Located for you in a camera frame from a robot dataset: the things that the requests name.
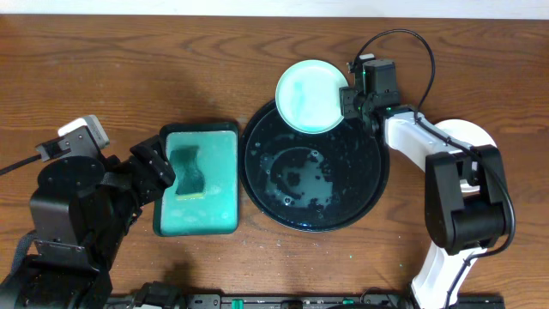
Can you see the dark green sponge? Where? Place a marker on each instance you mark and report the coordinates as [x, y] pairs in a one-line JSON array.
[[190, 178]]

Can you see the round black tray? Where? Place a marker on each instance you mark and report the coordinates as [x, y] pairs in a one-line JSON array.
[[313, 183]]

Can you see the white plate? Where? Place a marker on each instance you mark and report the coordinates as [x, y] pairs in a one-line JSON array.
[[471, 133]]

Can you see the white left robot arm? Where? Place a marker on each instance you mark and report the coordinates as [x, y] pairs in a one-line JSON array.
[[83, 207]]

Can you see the mint green plate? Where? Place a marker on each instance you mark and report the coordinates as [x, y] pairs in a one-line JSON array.
[[307, 96]]

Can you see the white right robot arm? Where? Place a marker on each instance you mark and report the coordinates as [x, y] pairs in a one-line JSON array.
[[468, 211]]

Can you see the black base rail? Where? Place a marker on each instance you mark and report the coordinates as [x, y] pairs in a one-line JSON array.
[[160, 295]]

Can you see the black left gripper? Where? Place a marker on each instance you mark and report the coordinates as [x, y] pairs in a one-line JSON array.
[[151, 167]]

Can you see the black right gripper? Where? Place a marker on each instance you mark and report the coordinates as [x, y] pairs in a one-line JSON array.
[[346, 96]]

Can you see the green rectangular soap tray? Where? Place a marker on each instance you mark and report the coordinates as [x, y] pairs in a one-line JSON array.
[[217, 211]]

